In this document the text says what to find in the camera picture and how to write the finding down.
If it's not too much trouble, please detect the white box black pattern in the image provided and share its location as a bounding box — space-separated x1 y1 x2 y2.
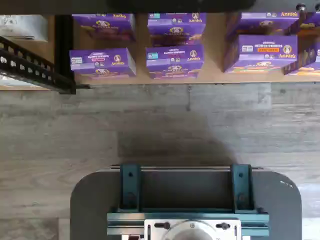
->
0 14 50 43

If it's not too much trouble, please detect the black rounded mount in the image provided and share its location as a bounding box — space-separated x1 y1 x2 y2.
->
105 0 256 15

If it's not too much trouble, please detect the glossy black shelf beam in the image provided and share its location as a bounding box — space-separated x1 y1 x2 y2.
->
0 0 320 16

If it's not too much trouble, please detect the black perforated shelf upright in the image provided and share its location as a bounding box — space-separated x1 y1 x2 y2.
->
64 14 77 95
54 14 67 88

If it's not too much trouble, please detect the silver mounting plate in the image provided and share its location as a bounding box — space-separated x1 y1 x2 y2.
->
144 217 242 240

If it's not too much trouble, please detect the black perforated shelf beam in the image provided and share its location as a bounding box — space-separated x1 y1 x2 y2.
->
0 36 76 95

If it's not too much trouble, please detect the teal aluminium frame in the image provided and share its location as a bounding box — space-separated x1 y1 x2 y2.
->
106 163 270 237

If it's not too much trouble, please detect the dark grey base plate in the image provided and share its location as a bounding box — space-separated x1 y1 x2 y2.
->
70 169 303 240

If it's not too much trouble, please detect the purple Annie's box orange label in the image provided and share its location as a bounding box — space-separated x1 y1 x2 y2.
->
223 34 299 74

